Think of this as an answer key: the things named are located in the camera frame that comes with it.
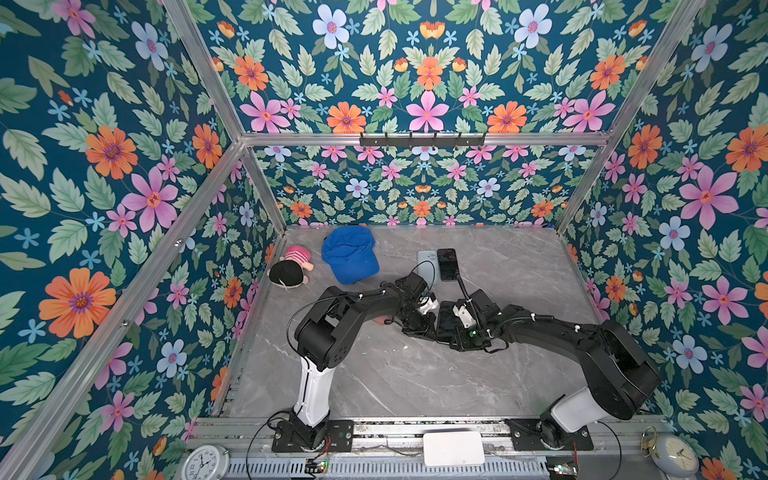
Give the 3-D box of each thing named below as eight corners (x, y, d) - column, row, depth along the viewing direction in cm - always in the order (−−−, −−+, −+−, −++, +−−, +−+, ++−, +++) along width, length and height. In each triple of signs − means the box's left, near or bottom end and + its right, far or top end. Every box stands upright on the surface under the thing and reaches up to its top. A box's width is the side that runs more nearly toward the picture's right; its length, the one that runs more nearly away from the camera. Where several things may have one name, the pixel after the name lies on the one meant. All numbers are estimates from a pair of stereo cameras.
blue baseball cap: (318, 284, 105) (315, 278, 102) (330, 232, 121) (328, 225, 118) (378, 284, 105) (377, 278, 102) (382, 232, 121) (381, 225, 118)
